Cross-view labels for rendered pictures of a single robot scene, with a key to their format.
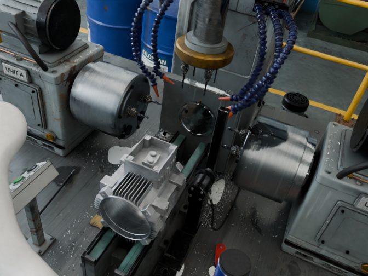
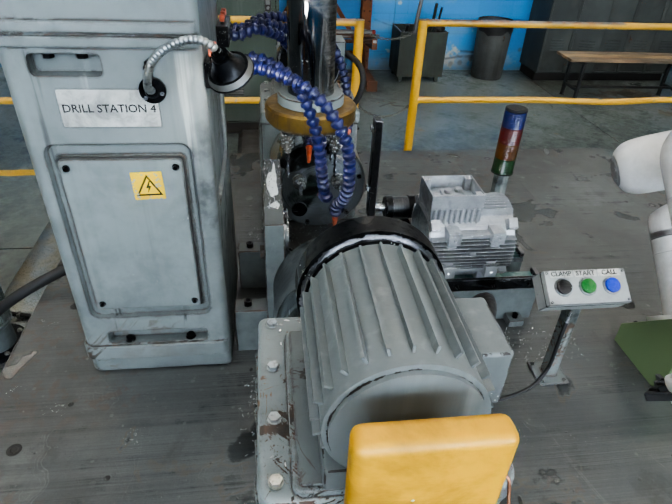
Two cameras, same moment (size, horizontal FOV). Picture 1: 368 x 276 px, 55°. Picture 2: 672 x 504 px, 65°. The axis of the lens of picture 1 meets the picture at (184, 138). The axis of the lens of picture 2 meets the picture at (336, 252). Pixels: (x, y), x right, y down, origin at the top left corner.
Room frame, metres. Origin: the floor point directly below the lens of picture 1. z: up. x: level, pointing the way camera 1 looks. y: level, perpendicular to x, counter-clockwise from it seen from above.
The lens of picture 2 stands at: (1.40, 0.93, 1.68)
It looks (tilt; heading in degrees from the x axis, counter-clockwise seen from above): 34 degrees down; 244
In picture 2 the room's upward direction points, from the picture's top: 3 degrees clockwise
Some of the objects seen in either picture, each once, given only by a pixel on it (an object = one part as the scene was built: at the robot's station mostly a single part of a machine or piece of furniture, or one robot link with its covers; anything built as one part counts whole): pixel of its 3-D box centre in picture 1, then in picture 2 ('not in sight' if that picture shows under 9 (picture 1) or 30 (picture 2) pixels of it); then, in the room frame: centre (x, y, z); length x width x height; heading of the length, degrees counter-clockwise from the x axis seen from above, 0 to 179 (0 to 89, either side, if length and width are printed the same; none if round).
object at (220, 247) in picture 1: (220, 256); not in sight; (0.64, -0.17, 0.81); 0.09 x 0.03 x 0.02; 179
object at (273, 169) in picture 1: (280, 162); (314, 166); (0.87, -0.32, 1.04); 0.41 x 0.25 x 0.25; 72
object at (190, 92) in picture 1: (200, 120); (259, 254); (1.12, -0.05, 0.97); 0.30 x 0.11 x 0.34; 72
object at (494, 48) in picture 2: not in sight; (490, 48); (-2.72, -3.90, 0.30); 0.39 x 0.39 x 0.60
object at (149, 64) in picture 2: not in sight; (191, 72); (1.26, 0.15, 1.46); 0.18 x 0.11 x 0.13; 162
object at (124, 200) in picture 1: (142, 194); (460, 233); (0.66, 0.09, 1.02); 0.20 x 0.19 x 0.19; 162
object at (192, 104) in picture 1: (196, 120); (286, 238); (1.06, -0.04, 1.02); 0.15 x 0.02 x 0.15; 72
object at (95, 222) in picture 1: (113, 206); not in sight; (0.77, 0.20, 0.80); 0.21 x 0.05 x 0.01; 159
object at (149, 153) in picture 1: (150, 161); (450, 199); (0.70, 0.08, 1.11); 0.12 x 0.11 x 0.07; 162
